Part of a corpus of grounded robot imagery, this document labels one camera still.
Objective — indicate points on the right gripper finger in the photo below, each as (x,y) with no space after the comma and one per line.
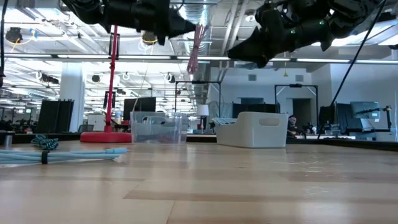
(261,63)
(264,43)

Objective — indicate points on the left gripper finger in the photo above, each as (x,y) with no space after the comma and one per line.
(178,25)
(182,33)

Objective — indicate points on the grey plastic bin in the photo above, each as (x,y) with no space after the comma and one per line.
(255,137)

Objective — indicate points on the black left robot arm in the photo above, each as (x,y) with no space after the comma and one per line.
(84,9)

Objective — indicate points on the person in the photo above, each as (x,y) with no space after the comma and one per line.
(292,124)

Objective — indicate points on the white table lamp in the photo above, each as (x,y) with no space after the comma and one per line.
(202,110)

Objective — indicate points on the black screen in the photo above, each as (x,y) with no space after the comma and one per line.
(143,107)

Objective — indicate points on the grey computer monitor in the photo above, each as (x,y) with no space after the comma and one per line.
(365,109)

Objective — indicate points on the white square pillar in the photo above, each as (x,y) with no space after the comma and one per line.
(71,93)

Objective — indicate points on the clear plastic bin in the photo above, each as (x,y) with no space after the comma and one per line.
(140,130)

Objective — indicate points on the white cabinet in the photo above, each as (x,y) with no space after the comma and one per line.
(96,122)

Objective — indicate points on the red desk lamp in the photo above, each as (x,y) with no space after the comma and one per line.
(105,137)

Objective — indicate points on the black partition panel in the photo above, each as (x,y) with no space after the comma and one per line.
(56,116)

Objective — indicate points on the black ceiling camera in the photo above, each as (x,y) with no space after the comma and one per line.
(14,35)
(149,38)

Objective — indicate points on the black metal gantry frame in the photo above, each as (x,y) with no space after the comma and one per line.
(199,82)
(295,85)

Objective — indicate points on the silver ventilation duct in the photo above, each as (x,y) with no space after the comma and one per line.
(194,77)

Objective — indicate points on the silver metal post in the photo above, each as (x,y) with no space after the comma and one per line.
(8,141)

